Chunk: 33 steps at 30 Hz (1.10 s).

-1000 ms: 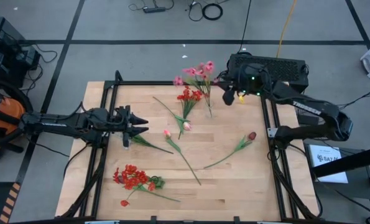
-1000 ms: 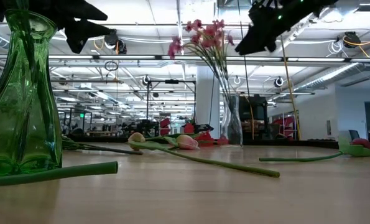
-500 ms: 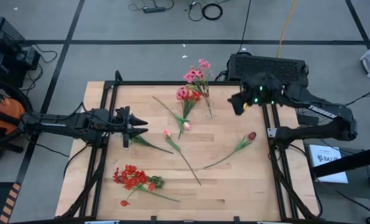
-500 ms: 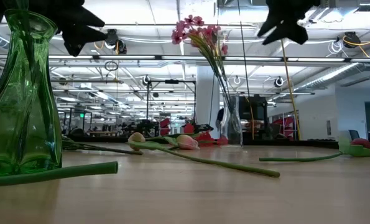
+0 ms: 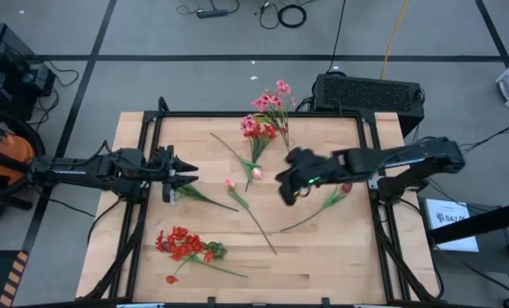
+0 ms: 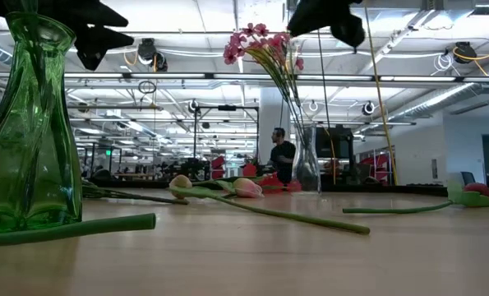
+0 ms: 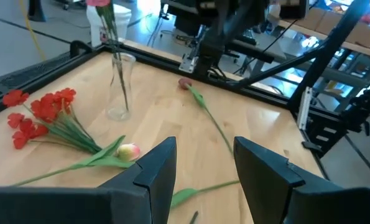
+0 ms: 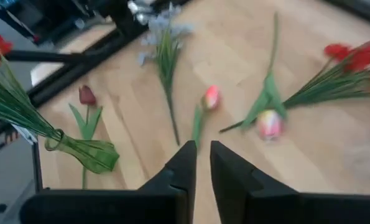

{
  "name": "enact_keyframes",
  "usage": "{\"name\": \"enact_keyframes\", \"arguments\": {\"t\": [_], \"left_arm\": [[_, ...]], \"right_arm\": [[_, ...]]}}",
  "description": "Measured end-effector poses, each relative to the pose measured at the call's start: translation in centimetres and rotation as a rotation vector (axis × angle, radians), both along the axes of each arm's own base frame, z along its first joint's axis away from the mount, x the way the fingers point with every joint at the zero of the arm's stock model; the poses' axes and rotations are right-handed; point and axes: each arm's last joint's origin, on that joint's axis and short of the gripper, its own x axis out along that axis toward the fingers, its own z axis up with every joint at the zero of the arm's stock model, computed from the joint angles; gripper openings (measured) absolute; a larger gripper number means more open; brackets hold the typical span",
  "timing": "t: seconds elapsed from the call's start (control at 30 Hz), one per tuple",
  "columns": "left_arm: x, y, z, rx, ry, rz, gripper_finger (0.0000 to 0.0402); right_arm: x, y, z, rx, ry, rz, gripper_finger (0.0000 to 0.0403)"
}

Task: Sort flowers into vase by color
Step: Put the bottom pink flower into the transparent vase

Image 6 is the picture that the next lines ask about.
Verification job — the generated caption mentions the pink flower bunch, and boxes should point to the pink flower bunch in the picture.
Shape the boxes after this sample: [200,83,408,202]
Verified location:
[222,22,317,186]

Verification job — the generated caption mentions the clear glass vase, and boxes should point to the clear glass vase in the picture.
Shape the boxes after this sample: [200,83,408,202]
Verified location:
[292,123,322,194]

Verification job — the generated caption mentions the pink tulip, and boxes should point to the pink tulip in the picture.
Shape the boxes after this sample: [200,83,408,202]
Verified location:
[168,174,371,236]
[188,175,265,201]

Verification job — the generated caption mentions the white flower spray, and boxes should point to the white flower spray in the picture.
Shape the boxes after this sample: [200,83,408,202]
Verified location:
[81,180,191,206]

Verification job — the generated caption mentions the dark red tulip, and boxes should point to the dark red tulip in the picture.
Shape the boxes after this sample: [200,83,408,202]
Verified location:
[0,212,157,247]

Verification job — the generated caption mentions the green glass vase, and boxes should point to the green glass vase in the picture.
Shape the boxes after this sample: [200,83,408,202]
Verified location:
[0,11,84,234]

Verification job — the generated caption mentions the black crossbar with light strip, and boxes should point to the black crossbar with light strip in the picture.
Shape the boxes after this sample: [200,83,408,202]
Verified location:
[0,72,489,83]

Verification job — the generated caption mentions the red bin rack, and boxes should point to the red bin rack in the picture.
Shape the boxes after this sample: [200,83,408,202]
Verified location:
[358,154,393,182]

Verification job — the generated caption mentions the person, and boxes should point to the person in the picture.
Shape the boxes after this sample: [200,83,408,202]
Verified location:
[268,127,298,185]

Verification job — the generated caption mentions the red storage bins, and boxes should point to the red storage bins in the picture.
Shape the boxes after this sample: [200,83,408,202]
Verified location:
[210,155,228,180]

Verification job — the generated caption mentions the black hanging cable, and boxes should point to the black hanging cable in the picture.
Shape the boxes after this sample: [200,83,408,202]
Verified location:
[316,30,332,128]

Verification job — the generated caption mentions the black background gantry frame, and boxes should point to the black background gantry frame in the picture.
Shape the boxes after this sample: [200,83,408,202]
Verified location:
[192,104,261,182]

